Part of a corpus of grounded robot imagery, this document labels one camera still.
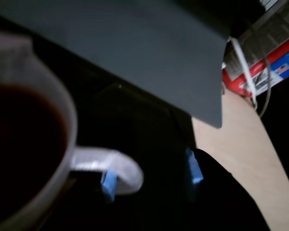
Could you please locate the black work mat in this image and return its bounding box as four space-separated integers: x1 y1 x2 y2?
0 12 205 231

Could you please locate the red and blue carton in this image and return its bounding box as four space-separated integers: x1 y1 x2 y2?
221 3 289 99

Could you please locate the white flat cable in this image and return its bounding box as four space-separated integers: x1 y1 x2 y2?
227 36 259 111

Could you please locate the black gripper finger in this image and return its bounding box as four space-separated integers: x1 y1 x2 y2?
100 169 118 203
184 147 273 231

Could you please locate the translucent plastic kettle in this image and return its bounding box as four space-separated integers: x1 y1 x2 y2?
0 30 145 231

